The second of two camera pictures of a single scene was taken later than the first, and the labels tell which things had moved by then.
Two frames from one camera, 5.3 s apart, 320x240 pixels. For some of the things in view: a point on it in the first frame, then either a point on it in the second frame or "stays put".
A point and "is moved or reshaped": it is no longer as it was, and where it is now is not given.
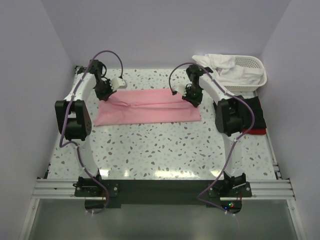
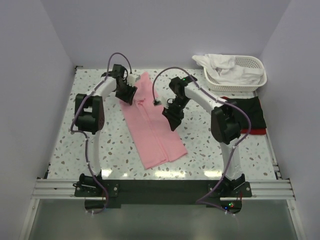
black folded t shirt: [259, 120] stays put
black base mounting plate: [227, 191] stays put
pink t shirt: [146, 106] is moved or reshaped
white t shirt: [227, 72] stays put
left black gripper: [105, 96] to [128, 97]
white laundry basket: [248, 61] stays put
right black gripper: [196, 102] to [174, 119]
